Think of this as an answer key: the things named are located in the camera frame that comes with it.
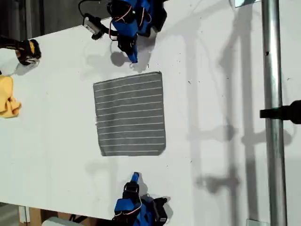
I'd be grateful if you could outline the white container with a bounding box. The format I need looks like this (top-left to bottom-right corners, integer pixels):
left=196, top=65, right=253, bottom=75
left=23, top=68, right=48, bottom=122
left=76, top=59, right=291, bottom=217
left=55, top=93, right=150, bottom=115
left=42, top=216, right=71, bottom=226

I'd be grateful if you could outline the black camera stalk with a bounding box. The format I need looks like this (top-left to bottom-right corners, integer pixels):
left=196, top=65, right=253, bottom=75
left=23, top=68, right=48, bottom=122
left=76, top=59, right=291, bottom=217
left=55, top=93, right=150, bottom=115
left=91, top=22, right=111, bottom=40

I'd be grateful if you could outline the grey white-striped towel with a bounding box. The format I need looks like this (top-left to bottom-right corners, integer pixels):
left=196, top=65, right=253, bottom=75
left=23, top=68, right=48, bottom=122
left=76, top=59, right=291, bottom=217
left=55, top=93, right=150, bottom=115
left=93, top=70, right=167, bottom=157

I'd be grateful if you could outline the yellow cloth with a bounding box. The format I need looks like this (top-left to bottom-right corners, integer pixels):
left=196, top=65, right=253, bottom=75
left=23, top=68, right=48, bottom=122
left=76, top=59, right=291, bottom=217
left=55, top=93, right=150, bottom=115
left=0, top=74, right=22, bottom=119

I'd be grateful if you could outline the black clamp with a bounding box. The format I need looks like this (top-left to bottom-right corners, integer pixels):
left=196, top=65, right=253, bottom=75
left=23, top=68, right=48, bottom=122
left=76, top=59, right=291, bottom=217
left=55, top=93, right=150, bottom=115
left=259, top=100, right=301, bottom=125

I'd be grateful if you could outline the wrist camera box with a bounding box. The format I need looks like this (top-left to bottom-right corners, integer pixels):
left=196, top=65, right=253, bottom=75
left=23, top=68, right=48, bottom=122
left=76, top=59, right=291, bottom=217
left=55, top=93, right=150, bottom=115
left=150, top=197, right=169, bottom=223
left=83, top=13, right=101, bottom=32

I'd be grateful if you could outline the steel post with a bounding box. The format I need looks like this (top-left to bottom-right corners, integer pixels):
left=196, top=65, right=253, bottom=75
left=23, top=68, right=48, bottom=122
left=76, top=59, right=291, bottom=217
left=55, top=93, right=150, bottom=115
left=261, top=0, right=288, bottom=226

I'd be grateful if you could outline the red servo wire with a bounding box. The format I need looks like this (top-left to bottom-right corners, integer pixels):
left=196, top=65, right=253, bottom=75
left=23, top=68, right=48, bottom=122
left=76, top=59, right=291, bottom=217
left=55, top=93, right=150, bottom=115
left=114, top=194, right=143, bottom=216
left=108, top=20, right=118, bottom=41

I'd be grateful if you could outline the brown cardboard box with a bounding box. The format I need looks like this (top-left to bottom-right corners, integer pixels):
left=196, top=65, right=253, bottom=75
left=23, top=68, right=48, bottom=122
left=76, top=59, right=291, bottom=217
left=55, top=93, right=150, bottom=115
left=17, top=206, right=113, bottom=226

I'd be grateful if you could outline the black and yellow power tool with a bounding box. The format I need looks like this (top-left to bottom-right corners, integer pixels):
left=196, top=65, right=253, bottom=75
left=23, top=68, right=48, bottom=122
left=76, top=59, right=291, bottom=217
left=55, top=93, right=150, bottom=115
left=0, top=35, right=42, bottom=66

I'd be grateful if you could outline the white table leg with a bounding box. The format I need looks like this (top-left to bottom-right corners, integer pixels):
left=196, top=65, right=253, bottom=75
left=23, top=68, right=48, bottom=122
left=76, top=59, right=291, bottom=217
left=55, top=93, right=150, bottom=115
left=18, top=205, right=31, bottom=223

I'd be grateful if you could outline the black camera cable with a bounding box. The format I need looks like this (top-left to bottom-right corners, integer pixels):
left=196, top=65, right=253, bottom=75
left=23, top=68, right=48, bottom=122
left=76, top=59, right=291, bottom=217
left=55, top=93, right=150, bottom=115
left=78, top=0, right=111, bottom=17

